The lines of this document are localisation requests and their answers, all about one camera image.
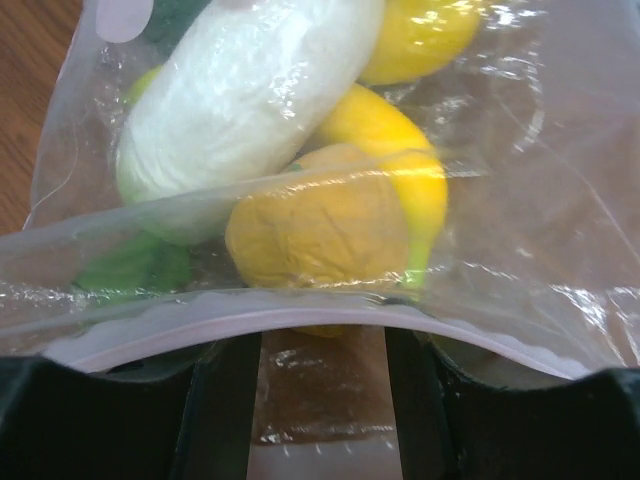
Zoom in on yellow fake banana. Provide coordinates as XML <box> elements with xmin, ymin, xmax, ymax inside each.
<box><xmin>312</xmin><ymin>84</ymin><xmax>448</xmax><ymax>289</ymax></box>

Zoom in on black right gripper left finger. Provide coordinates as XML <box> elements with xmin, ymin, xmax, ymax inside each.
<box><xmin>1</xmin><ymin>334</ymin><xmax>261</xmax><ymax>479</ymax></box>

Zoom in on yellow fake lemon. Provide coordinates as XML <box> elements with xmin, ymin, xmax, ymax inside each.
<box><xmin>359</xmin><ymin>0</ymin><xmax>487</xmax><ymax>85</ymax></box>

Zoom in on clear polka dot zip bag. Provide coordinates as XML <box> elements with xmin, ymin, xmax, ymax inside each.
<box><xmin>1</xmin><ymin>1</ymin><xmax>639</xmax><ymax>479</ymax></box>

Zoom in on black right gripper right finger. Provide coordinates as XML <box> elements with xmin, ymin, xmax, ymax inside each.
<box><xmin>384</xmin><ymin>327</ymin><xmax>639</xmax><ymax>479</ymax></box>

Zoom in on yellow fake walnut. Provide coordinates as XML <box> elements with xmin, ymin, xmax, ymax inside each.
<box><xmin>224</xmin><ymin>143</ymin><xmax>412</xmax><ymax>339</ymax></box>

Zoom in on white fake radish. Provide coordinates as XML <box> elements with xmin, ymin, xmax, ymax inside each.
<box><xmin>115</xmin><ymin>1</ymin><xmax>385</xmax><ymax>244</ymax></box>

